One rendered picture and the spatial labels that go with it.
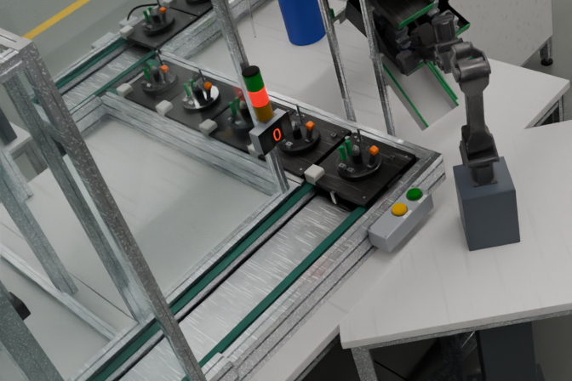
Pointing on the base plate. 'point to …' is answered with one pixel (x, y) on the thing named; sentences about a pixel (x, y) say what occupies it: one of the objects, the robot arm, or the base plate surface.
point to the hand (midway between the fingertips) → (414, 48)
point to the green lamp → (254, 82)
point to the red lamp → (259, 98)
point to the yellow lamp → (264, 112)
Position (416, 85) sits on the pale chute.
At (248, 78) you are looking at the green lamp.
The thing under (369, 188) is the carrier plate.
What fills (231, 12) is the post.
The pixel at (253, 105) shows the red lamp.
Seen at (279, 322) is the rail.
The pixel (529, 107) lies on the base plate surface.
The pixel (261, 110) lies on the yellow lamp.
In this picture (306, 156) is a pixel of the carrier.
